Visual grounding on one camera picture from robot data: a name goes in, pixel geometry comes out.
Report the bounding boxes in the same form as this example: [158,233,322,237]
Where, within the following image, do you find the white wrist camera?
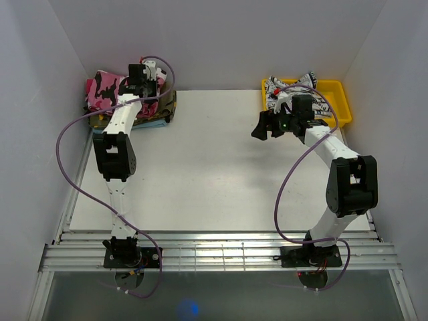
[271,88,292,114]
[140,58,157,81]

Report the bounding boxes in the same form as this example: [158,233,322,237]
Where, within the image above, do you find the yellow plastic tray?
[261,78,352,128]

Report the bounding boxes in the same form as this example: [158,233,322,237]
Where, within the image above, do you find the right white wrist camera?
[271,88,292,114]

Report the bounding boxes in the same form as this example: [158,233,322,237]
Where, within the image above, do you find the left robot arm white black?
[93,60,158,268]

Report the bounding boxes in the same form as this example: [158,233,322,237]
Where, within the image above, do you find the purple cable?
[55,55,177,299]
[274,84,351,292]

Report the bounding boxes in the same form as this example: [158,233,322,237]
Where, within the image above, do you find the pink camouflage trousers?
[86,68,167,118]

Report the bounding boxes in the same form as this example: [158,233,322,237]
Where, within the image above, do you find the green camouflage folded trousers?
[88,90,177,129]

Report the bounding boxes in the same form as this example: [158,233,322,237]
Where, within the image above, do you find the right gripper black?
[251,105,298,141]

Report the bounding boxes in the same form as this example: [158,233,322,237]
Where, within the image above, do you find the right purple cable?
[274,84,351,292]

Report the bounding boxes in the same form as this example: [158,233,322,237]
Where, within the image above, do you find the light blue folded garment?
[92,120,167,134]

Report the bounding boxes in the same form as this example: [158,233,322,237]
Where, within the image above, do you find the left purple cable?
[55,55,177,299]

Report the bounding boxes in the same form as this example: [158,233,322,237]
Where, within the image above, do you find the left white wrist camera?
[140,58,157,81]

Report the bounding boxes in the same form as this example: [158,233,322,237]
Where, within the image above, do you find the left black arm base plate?
[102,247,160,269]

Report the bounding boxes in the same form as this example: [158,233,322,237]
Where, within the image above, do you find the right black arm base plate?
[279,245,342,268]

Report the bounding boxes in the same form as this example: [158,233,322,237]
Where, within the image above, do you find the aluminium frame rail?
[39,231,401,272]

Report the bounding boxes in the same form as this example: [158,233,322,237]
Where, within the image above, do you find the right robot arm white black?
[251,94,378,267]

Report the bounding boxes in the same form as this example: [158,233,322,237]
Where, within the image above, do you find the white black newsprint trousers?
[265,72,332,118]

